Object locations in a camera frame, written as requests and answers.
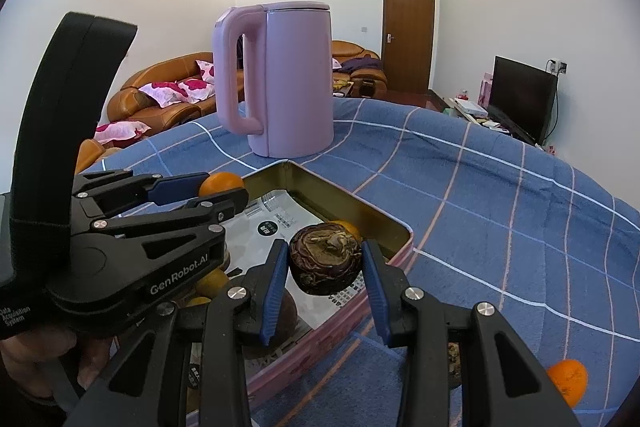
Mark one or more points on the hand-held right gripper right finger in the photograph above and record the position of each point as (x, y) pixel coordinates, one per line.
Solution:
(374, 297)

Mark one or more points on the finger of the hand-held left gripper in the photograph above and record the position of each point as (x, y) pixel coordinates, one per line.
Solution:
(175, 188)
(220, 207)

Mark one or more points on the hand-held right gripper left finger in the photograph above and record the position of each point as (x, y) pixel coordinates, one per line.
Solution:
(274, 292)

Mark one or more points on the orange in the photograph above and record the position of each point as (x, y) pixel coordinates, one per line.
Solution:
(567, 382)
(222, 183)
(347, 227)

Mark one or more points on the purple round fruit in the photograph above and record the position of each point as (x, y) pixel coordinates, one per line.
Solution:
(287, 317)

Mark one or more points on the brown water chestnut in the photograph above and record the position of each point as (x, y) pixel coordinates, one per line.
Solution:
(325, 267)

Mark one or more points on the pink metal tin box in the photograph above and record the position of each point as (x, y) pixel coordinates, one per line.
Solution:
(380, 217)

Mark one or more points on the person's left hand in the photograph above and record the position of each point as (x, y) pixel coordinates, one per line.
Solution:
(30, 367)

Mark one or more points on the printed paper sheet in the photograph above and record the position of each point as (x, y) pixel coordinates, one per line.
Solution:
(270, 212)

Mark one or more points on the small yellow-green round fruit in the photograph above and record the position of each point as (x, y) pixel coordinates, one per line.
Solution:
(198, 301)

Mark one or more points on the white pink floral cushion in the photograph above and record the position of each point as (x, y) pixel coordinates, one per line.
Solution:
(120, 132)
(160, 93)
(206, 71)
(195, 89)

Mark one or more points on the brown leather armchair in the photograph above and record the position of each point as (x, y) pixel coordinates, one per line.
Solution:
(92, 154)
(350, 52)

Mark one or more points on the long brown leather sofa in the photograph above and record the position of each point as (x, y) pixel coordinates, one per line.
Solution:
(160, 67)

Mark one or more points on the pink electric kettle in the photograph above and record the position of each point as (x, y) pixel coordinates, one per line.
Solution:
(295, 82)

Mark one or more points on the blue checked blanket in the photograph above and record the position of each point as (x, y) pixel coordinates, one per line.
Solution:
(500, 207)

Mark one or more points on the purple cloth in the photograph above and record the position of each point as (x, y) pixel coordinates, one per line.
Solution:
(362, 64)

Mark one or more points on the dark television cabinet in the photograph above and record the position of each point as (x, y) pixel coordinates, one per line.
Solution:
(500, 129)

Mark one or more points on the white flat box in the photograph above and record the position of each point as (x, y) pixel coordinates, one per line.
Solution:
(470, 107)

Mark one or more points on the pink gift bag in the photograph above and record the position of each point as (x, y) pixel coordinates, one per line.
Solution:
(484, 91)

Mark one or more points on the black television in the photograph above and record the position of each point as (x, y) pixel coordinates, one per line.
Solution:
(520, 97)

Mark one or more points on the brown wooden door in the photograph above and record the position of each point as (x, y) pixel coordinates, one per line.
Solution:
(407, 32)

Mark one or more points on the white wall outlet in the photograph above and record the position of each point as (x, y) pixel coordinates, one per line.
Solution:
(556, 67)

